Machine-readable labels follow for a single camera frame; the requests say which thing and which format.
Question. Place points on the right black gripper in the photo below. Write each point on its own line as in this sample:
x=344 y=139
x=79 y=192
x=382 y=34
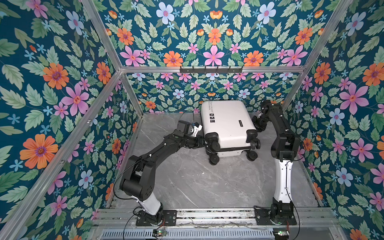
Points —
x=259 y=129

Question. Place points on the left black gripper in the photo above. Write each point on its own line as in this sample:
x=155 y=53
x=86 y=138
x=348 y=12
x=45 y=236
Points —
x=200 y=141

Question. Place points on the white hard-shell suitcase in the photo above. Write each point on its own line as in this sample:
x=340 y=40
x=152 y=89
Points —
x=228 y=130

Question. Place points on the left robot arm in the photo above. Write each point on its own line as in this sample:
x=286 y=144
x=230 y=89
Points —
x=138 y=178

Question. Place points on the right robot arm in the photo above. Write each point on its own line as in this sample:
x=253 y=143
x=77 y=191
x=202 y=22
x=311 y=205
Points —
x=283 y=150

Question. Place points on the left small circuit board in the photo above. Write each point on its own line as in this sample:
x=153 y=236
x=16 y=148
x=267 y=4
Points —
x=159 y=233

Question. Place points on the small circuit board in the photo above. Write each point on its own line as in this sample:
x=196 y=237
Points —
x=159 y=233
x=281 y=234

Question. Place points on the right small circuit board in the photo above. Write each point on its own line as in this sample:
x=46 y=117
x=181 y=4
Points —
x=281 y=234

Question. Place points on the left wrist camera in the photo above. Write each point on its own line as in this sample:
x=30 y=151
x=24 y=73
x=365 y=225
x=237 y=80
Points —
x=196 y=128

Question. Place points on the black wall hook rack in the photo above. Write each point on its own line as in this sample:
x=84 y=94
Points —
x=216 y=70

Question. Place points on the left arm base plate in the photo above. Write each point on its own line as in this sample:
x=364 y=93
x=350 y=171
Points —
x=163 y=217

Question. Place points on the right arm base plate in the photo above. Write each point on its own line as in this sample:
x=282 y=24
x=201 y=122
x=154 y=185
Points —
x=275 y=216

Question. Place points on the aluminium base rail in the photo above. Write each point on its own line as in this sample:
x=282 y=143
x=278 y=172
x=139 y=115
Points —
x=306 y=217

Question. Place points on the white slotted cable duct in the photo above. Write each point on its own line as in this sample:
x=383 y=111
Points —
x=189 y=234

